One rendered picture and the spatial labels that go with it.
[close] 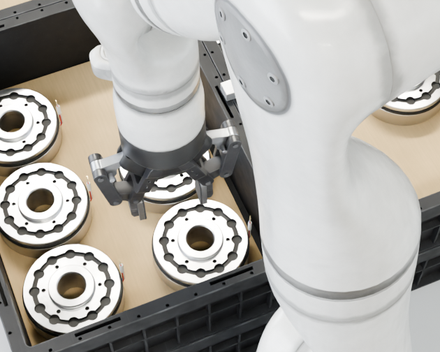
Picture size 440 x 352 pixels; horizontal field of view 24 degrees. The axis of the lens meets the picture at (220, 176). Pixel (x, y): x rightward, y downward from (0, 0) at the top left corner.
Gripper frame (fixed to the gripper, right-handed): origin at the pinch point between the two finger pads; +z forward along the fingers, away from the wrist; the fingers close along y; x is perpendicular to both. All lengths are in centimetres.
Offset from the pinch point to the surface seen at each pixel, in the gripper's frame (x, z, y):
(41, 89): 26.4, 13.7, -9.9
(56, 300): -2.9, 9.9, -13.3
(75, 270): -0.1, 10.0, -10.8
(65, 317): -4.7, 10.4, -12.9
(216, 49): 18.8, 4.0, 9.9
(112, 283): -2.1, 10.9, -7.5
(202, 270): -3.3, 11.1, 1.9
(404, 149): 6.4, 14.4, 28.6
